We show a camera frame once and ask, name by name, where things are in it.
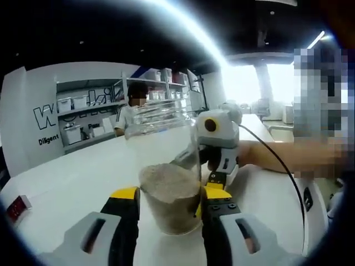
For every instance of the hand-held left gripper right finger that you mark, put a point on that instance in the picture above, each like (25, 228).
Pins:
(244, 241)

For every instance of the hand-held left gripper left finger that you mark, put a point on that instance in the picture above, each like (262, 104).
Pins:
(91, 241)

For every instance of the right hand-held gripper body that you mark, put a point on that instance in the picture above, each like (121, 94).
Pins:
(219, 130)

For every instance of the clear glass cup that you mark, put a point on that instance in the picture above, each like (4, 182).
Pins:
(166, 133)

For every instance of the row of red coffee packets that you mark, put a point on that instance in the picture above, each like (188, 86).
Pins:
(15, 209)

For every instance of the person's right hand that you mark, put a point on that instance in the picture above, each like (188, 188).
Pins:
(244, 155)

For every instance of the black stand with screen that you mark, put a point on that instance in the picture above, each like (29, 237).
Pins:
(201, 91)

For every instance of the grey office chair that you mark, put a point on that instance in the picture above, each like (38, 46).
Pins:
(263, 106)

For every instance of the white panel with black label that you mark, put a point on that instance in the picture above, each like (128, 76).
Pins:
(310, 205)

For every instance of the white cardboard box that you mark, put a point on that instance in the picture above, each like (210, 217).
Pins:
(19, 205)

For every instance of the long ceiling light strip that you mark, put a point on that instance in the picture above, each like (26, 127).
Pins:
(199, 36)

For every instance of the person's light blue shirt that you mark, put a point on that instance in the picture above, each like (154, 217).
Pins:
(335, 205)

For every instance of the row of white storage bins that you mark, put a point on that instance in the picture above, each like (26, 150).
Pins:
(66, 104)

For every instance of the short ceiling light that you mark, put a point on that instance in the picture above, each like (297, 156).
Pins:
(316, 38)

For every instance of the grey metal shelving rack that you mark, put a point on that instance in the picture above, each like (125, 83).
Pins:
(59, 110)

